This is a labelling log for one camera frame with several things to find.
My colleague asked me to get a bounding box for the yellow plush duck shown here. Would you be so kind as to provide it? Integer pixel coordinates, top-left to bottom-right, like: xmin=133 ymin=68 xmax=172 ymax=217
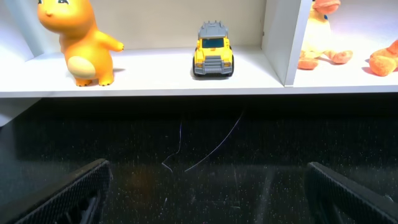
xmin=297 ymin=0 xmax=354 ymax=71

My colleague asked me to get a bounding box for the white plush duck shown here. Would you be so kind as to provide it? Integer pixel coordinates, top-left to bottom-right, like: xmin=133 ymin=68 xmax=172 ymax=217
xmin=369 ymin=39 xmax=398 ymax=77

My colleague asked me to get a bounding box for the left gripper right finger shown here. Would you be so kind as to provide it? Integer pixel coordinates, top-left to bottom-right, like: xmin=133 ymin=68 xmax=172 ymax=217
xmin=303 ymin=161 xmax=398 ymax=224

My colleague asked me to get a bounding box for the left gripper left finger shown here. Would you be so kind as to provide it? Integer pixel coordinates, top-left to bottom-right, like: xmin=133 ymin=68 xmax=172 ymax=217
xmin=0 ymin=158 xmax=112 ymax=224

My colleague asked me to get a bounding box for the yellow rubber duck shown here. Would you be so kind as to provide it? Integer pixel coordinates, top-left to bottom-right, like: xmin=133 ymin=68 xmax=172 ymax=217
xmin=37 ymin=0 xmax=125 ymax=87

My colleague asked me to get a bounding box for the grey and yellow toy truck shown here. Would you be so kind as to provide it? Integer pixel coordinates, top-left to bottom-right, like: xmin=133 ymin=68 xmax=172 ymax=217
xmin=192 ymin=21 xmax=235 ymax=78

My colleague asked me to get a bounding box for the white shelf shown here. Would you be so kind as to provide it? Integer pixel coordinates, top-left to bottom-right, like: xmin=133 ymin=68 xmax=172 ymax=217
xmin=0 ymin=0 xmax=398 ymax=127

